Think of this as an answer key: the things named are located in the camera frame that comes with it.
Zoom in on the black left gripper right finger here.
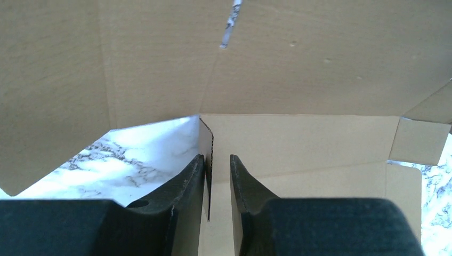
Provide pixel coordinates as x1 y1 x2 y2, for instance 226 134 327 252
230 155 423 255

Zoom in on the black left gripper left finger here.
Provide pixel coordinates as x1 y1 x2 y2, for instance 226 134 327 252
1 155 205 255

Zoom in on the brown cardboard box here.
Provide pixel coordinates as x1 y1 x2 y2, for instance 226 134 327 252
1 1 451 255

